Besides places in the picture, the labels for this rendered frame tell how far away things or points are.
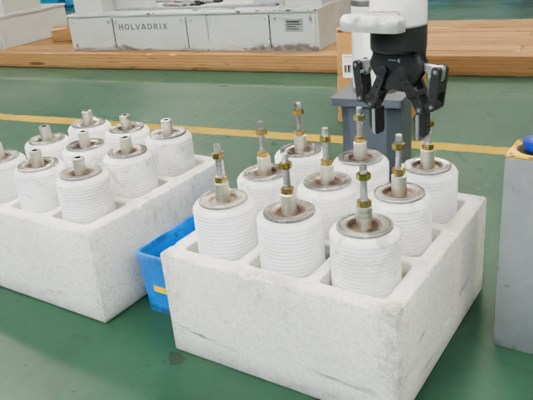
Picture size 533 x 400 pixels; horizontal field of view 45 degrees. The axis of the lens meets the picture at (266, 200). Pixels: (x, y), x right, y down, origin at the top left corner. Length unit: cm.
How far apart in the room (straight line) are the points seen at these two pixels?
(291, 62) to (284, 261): 210
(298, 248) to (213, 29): 237
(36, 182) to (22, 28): 302
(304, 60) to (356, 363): 216
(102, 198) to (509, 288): 69
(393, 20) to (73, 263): 69
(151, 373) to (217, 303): 17
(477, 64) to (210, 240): 191
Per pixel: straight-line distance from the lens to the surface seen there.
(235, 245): 97
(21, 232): 128
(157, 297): 119
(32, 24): 428
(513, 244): 99
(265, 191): 104
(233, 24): 314
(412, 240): 95
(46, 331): 124
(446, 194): 105
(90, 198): 117
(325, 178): 101
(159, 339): 114
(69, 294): 125
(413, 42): 87
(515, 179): 95
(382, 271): 86
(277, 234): 89
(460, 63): 273
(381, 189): 98
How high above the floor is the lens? 64
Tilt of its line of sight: 23 degrees down
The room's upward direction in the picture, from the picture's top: 5 degrees counter-clockwise
